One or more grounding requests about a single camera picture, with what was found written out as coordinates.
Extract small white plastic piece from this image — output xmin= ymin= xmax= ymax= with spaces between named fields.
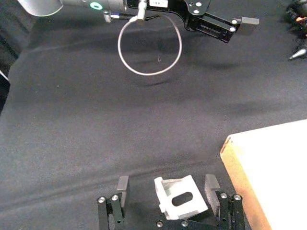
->
xmin=153 ymin=174 xmax=209 ymax=221

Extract black table cloth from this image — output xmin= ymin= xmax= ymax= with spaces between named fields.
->
xmin=0 ymin=0 xmax=307 ymax=230

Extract brown cardboard tray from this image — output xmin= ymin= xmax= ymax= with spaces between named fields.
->
xmin=220 ymin=119 xmax=307 ymax=230

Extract thin looped gripper cable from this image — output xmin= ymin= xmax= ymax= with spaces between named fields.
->
xmin=103 ymin=0 xmax=183 ymax=77

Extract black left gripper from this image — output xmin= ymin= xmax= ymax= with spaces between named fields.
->
xmin=125 ymin=0 xmax=260 ymax=44

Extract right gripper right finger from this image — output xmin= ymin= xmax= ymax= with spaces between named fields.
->
xmin=204 ymin=174 xmax=247 ymax=230

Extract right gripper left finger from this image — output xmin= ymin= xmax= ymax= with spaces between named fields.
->
xmin=96 ymin=175 xmax=130 ymax=230

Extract black corded tool orange parts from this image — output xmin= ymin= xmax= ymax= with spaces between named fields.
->
xmin=284 ymin=0 xmax=307 ymax=60

